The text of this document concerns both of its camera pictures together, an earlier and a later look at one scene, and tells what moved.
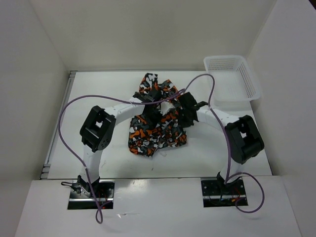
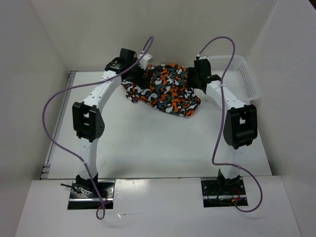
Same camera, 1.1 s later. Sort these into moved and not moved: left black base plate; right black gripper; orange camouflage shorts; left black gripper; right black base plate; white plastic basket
Moved: right black gripper; orange camouflage shorts; left black gripper
Not moved: left black base plate; right black base plate; white plastic basket
